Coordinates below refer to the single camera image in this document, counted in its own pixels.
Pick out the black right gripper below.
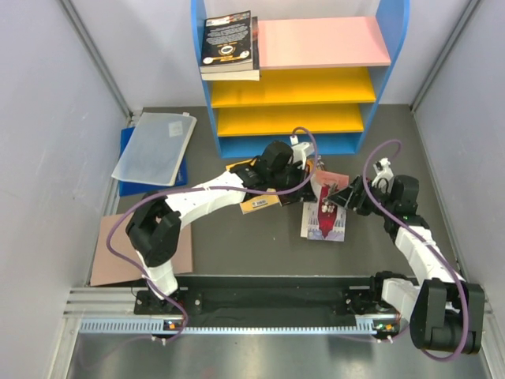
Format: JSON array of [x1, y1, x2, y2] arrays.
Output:
[[327, 175, 396, 217]]

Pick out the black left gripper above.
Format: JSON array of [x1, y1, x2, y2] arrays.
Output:
[[267, 162, 317, 203]]

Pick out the black red-lettered glossy book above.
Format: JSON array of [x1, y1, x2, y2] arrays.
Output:
[[278, 156, 328, 206]]

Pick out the purple red illustrated book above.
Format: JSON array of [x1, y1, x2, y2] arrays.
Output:
[[301, 170, 349, 242]]

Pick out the yellow Shakespeare paperback book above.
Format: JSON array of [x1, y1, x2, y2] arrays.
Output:
[[225, 159, 283, 216]]

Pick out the dark Tale of Two Cities book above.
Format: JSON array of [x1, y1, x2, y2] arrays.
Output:
[[200, 15, 260, 81]]

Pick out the black Storey Treehouse book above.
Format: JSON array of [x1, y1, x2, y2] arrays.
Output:
[[200, 10, 253, 74]]

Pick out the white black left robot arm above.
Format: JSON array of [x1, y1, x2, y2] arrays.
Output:
[[125, 141, 314, 313]]

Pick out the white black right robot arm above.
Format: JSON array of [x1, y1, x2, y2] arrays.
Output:
[[326, 174, 485, 355]]

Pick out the colourful blue-framed bookshelf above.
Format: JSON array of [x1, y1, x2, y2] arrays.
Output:
[[202, 1, 410, 159]]

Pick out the translucent white zip file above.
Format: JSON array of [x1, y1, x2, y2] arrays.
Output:
[[111, 112, 196, 186]]

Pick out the blue folder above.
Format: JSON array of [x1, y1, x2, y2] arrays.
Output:
[[112, 122, 189, 193]]

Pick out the pink brown flat folder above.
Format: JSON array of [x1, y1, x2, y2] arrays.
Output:
[[90, 214, 193, 287]]

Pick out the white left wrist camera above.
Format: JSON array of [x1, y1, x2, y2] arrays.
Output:
[[290, 135, 314, 166]]

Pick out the grey slotted cable duct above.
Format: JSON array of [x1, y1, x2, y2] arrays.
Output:
[[79, 317, 399, 336]]

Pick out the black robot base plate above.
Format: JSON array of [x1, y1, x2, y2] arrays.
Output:
[[133, 275, 401, 326]]

